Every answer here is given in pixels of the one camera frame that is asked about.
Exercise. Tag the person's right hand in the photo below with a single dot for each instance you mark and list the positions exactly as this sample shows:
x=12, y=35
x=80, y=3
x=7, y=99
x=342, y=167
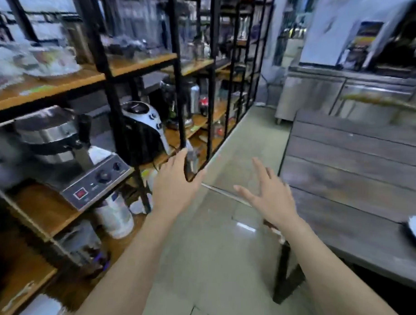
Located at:
x=274, y=202

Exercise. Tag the person's left hand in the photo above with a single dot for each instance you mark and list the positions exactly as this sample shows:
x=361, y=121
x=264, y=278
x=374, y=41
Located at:
x=172, y=192

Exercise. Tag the person's right thumb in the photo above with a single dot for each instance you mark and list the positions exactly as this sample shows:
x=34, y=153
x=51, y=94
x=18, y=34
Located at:
x=246, y=193

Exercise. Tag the person's right middle finger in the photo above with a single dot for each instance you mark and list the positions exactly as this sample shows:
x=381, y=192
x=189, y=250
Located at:
x=272, y=176

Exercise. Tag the person's left thumb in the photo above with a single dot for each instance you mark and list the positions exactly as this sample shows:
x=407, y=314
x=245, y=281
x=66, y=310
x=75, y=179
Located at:
x=198, y=179

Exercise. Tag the person's right forearm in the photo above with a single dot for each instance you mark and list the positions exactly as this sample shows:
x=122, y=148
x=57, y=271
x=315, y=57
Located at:
x=329, y=285

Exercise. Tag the person's left forearm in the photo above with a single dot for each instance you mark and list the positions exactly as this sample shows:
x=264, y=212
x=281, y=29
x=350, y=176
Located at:
x=136, y=268

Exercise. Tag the small glass bottle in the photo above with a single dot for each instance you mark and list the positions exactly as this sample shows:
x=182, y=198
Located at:
x=192, y=158

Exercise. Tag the black air fryer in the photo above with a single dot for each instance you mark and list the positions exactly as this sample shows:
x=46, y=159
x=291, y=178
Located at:
x=142, y=133

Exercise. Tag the grey wooden table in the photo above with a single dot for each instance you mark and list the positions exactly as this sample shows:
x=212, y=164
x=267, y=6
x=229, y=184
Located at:
x=356, y=188

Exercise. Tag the white plastic bucket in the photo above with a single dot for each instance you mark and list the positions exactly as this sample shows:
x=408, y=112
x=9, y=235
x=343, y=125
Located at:
x=114, y=215

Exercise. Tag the stainless steel counter cabinet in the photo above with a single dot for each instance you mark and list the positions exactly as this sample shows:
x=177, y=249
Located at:
x=319, y=93

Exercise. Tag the steel container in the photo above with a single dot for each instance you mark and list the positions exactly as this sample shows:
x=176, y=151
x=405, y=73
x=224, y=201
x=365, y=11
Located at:
x=84, y=246

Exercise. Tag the steel waffle maker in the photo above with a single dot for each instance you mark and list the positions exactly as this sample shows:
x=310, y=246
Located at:
x=65, y=150

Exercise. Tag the black metal wooden shelf rack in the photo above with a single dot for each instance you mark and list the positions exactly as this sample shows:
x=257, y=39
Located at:
x=105, y=74

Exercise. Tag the white board panel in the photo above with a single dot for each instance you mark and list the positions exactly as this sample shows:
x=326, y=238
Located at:
x=335, y=31

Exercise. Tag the packs of clear plastic cups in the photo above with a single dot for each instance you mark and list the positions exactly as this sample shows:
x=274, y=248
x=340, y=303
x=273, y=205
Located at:
x=138, y=20

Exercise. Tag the clear plastic bags pile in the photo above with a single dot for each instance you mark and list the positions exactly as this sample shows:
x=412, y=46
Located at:
x=31, y=62

